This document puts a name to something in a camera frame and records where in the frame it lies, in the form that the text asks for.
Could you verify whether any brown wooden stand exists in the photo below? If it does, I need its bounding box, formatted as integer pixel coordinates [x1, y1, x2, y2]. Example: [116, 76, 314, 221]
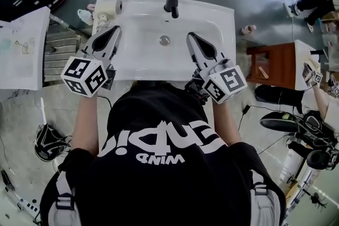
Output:
[246, 42, 297, 90]

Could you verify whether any person's grey backpack strap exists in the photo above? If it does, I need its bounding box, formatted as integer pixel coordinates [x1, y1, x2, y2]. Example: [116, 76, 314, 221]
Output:
[47, 170, 82, 226]
[248, 168, 282, 226]

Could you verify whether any grey metal slatted rack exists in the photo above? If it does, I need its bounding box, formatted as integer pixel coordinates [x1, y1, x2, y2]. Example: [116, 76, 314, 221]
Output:
[42, 13, 82, 87]

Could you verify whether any person's left forearm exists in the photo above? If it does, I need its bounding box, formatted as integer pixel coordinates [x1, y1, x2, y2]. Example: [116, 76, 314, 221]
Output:
[71, 92, 101, 157]

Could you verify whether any metal sink drain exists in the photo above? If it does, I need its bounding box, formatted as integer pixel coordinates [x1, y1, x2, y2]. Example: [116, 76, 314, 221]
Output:
[158, 34, 171, 46]

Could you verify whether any person's right forearm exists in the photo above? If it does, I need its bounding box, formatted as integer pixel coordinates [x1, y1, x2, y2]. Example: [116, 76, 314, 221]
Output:
[210, 98, 242, 147]

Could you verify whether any person's right grey backpack strap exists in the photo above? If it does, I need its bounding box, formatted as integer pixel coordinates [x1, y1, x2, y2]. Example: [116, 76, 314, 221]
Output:
[248, 168, 282, 226]

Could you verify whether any small plastic drink bottle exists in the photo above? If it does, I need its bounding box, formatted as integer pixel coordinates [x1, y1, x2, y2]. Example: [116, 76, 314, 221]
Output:
[241, 24, 257, 35]

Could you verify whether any white plastic jug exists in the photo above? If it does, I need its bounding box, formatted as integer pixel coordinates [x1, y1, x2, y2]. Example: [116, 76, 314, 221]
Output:
[77, 8, 94, 26]

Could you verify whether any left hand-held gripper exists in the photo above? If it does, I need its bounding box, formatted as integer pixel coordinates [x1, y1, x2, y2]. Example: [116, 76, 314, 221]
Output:
[60, 25, 123, 99]

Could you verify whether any clear glass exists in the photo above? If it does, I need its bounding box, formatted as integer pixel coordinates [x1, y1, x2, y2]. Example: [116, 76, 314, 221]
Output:
[21, 39, 35, 55]

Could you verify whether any person's black printed shirt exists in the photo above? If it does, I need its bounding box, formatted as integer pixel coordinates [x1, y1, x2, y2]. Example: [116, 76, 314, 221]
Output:
[39, 80, 287, 226]

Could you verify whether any person's left grey backpack strap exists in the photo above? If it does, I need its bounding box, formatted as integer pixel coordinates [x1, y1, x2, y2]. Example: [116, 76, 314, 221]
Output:
[47, 170, 82, 226]

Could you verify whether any white ceramic sink basin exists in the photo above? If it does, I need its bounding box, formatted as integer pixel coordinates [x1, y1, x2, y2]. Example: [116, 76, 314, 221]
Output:
[92, 0, 235, 82]

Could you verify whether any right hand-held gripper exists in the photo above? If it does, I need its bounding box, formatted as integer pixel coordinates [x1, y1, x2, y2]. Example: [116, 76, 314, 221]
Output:
[185, 32, 248, 104]

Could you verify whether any black faucet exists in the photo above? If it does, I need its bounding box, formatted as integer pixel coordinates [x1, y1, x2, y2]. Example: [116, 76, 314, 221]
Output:
[163, 0, 181, 19]

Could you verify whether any white stone slab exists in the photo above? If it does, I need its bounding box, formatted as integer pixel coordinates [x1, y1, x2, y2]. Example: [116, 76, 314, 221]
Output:
[294, 39, 325, 91]

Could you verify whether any small wooden block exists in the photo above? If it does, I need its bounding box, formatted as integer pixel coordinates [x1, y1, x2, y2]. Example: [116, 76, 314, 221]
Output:
[257, 66, 269, 79]

